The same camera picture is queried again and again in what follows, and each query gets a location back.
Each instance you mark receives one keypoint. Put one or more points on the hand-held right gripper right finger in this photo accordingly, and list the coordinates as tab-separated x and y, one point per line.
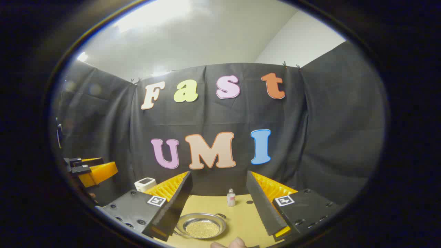
263	206

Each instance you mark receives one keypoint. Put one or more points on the black backdrop cloth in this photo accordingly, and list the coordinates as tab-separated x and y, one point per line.
293	137

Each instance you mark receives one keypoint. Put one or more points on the pile of soybeans in pot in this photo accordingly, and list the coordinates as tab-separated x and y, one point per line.
201	229

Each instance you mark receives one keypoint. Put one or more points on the small white bottle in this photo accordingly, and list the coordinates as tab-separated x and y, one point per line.
231	199

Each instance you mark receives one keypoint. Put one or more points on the stainless steel pot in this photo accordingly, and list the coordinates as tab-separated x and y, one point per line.
221	225

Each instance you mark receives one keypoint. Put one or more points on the white toaster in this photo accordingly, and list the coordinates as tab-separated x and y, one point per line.
144	184

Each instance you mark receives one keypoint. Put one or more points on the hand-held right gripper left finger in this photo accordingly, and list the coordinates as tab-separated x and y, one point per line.
175	203

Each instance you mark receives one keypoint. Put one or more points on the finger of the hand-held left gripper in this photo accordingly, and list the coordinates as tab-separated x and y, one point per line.
81	163
98	174

